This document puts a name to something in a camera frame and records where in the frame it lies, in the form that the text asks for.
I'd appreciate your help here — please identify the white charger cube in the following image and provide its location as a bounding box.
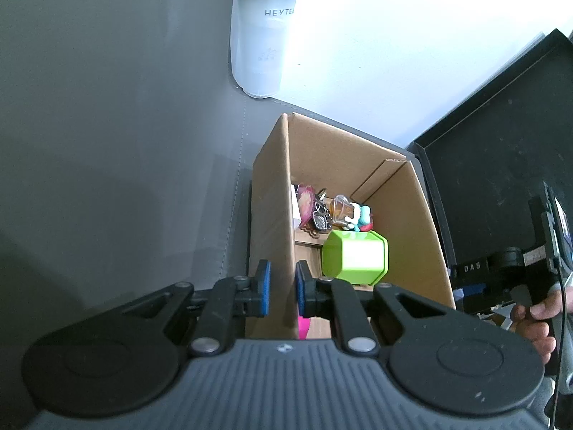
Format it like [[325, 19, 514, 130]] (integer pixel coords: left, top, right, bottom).
[[290, 185, 302, 230]]

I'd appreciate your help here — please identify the white Heytea bottle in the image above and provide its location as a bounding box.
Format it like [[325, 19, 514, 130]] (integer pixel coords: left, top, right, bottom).
[[230, 0, 296, 99]]

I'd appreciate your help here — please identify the keychain bunch with charms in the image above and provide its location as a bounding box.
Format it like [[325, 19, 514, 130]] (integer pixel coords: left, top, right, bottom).
[[296, 185, 374, 239]]

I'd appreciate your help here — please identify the person's right hand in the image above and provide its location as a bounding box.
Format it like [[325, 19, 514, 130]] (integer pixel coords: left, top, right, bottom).
[[511, 289, 562, 365]]

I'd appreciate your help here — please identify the magenta plastic toy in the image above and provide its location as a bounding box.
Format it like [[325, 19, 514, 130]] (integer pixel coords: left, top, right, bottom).
[[297, 315, 311, 340]]

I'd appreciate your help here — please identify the brown cardboard box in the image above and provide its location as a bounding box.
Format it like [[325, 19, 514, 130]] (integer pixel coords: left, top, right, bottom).
[[247, 114, 454, 339]]

